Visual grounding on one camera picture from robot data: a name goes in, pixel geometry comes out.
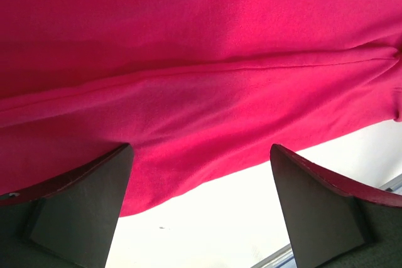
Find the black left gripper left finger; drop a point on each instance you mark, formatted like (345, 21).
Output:
(69, 220)

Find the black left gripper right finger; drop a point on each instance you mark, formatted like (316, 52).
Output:
(332, 220)

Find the crimson pink t shirt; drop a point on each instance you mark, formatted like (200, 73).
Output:
(199, 88)

